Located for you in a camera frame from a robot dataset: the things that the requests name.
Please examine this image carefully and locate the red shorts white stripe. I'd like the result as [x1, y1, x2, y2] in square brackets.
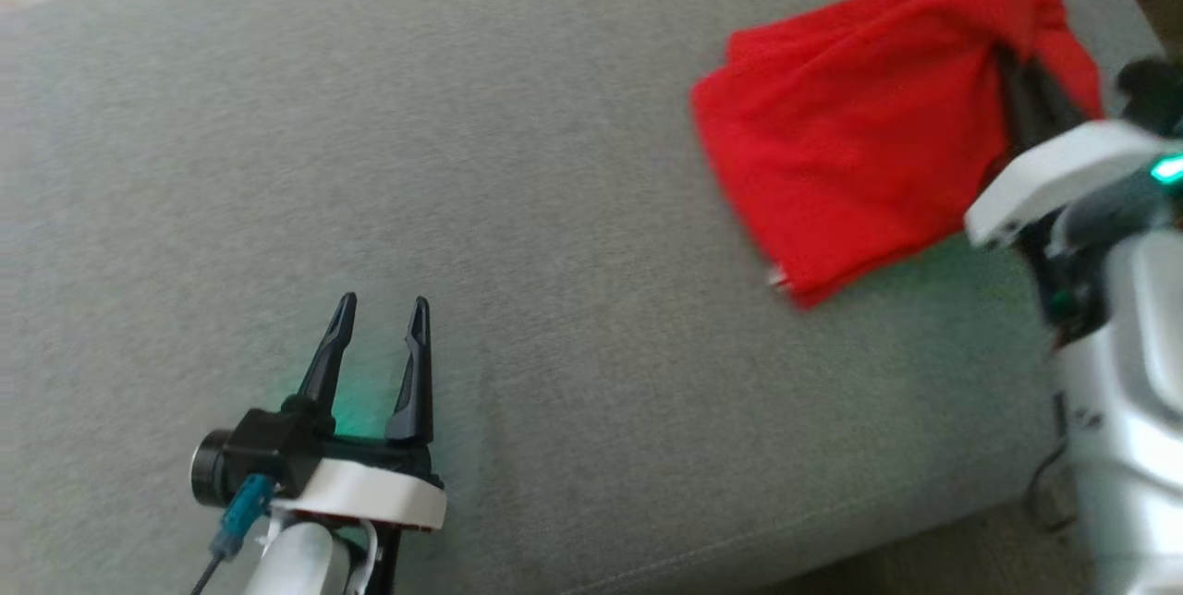
[688, 0, 1107, 311]

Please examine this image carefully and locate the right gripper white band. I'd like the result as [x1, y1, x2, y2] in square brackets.
[962, 43, 1167, 251]

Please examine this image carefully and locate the grey fabric sofa seat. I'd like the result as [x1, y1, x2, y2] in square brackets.
[0, 0, 1167, 595]

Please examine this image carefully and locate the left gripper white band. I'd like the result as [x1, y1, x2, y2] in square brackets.
[271, 291, 450, 533]

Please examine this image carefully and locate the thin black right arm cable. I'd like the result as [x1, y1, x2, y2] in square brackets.
[1024, 441, 1075, 533]

